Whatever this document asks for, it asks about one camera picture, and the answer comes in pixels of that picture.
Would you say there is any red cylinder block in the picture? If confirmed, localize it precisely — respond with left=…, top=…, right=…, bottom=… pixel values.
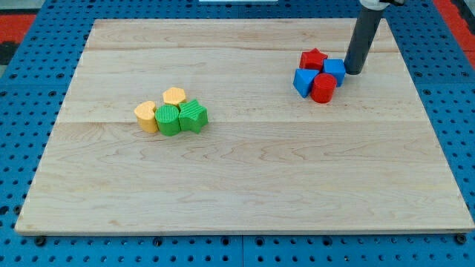
left=310, top=73, right=337, bottom=104

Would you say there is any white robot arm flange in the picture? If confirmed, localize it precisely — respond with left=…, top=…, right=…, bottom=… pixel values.
left=359, top=0, right=405, bottom=11

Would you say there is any yellow heart block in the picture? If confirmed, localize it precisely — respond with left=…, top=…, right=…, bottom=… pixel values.
left=134, top=101, right=159, bottom=133

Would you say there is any yellow hexagon block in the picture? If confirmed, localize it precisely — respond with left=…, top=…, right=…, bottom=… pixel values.
left=163, top=87, right=186, bottom=107

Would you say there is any green star block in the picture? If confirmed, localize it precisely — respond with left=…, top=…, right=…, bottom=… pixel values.
left=178, top=99, right=208, bottom=134

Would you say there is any red star block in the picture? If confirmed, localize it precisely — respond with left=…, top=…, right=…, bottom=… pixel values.
left=299, top=48, right=328, bottom=70

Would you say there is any light wooden board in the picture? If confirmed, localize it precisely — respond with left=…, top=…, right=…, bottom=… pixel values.
left=16, top=19, right=474, bottom=236

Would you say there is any blue cube block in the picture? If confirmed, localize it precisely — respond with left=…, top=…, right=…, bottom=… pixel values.
left=323, top=59, right=346, bottom=87

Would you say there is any green cylinder block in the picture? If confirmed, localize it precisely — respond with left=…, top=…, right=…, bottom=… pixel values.
left=155, top=105, right=181, bottom=136

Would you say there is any blue triangle block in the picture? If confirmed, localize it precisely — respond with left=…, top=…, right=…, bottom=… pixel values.
left=292, top=68, right=320, bottom=98

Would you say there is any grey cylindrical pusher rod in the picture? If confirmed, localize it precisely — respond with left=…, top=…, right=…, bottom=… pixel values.
left=344, top=6, right=384, bottom=75

